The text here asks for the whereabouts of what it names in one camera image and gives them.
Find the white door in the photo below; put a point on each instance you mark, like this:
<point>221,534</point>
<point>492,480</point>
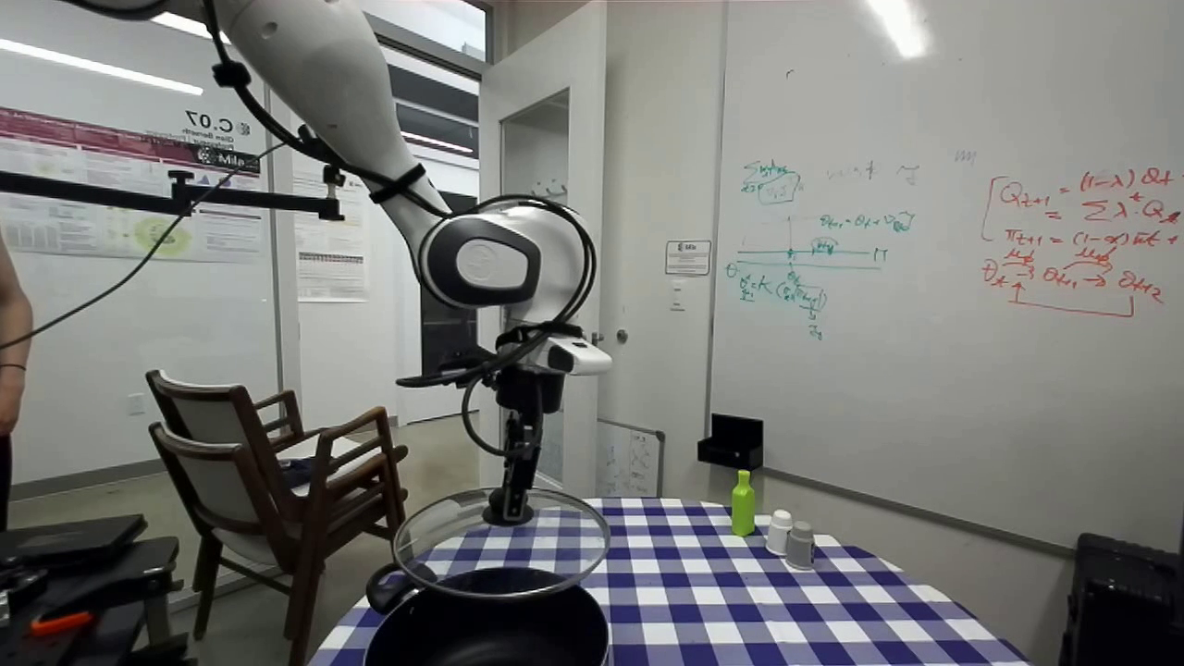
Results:
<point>542,131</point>

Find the grey pepper shaker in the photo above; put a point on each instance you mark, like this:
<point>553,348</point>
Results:
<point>801,544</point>

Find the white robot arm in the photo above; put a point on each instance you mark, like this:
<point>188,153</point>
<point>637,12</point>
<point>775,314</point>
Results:
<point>316,80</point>

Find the green plastic bottle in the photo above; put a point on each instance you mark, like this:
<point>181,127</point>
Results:
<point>740,505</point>

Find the front wooden chair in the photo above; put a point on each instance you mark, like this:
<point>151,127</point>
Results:
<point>284,534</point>

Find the rear wooden chair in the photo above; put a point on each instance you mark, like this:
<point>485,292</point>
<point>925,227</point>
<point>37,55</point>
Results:
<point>275,428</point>

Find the black cooking pot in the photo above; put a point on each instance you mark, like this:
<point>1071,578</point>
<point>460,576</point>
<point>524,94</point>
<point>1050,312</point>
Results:
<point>484,618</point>

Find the glass pot lid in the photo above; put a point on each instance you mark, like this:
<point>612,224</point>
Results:
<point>464,544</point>

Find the wooden chair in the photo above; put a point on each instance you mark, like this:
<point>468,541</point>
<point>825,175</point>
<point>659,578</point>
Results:
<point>284,534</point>
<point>275,428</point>

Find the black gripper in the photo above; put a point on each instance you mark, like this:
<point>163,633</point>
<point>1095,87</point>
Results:
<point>528,396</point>

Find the black equipment cart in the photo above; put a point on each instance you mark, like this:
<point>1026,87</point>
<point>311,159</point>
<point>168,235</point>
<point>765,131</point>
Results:
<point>91,594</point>

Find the white salt shaker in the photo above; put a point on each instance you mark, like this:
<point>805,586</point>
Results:
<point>778,529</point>

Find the blue checkered tablecloth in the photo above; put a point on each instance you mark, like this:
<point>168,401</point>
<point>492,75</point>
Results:
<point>681,589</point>

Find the black suitcase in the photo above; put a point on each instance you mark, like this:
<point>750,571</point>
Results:
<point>1121,603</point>

